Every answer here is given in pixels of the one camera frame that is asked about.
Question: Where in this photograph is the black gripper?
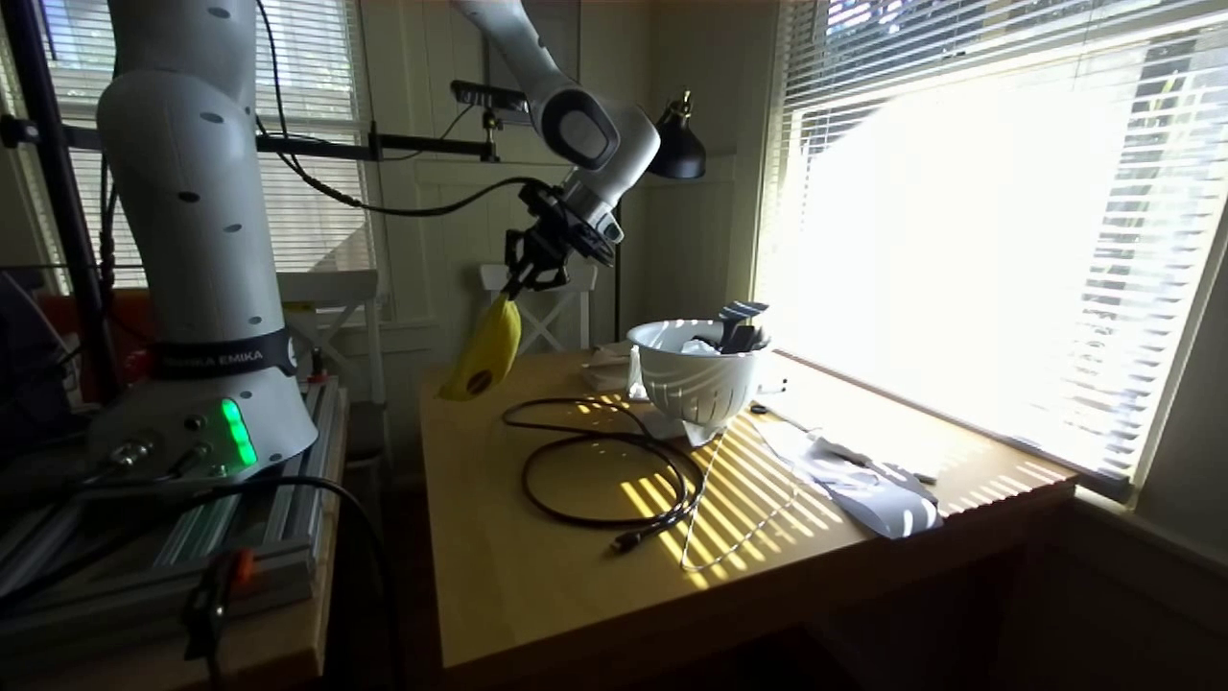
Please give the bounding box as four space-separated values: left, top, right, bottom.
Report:
500 182 606 306

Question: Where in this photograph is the yellow banana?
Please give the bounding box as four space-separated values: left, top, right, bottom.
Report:
436 292 528 405

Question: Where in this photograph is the white bowl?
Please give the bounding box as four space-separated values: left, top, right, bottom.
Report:
622 314 777 434

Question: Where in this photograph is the white wooden chair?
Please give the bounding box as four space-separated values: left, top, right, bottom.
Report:
471 259 603 366

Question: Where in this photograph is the black lamp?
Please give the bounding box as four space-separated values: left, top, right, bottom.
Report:
649 89 709 185

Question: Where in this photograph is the black horizontal rod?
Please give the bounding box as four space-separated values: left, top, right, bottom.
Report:
0 113 502 169

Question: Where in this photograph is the black flat utensil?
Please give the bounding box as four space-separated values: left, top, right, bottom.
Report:
709 296 777 356

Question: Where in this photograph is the white window blind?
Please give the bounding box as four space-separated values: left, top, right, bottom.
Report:
763 0 1228 483
33 0 383 283

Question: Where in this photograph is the crumpled white cloth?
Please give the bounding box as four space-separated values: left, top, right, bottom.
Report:
756 411 949 542

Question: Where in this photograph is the black upright pole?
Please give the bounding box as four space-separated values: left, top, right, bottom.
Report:
0 0 106 405

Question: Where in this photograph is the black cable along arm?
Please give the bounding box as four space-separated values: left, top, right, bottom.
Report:
251 0 537 222

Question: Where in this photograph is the black camera on rod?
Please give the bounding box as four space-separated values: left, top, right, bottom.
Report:
445 77 535 136

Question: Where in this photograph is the black cable loop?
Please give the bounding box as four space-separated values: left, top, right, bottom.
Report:
500 392 709 557

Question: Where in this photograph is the black floor cable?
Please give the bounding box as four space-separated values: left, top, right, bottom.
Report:
71 470 402 691

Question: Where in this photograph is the aluminium frame robot mount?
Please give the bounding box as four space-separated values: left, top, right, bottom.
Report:
0 379 354 650

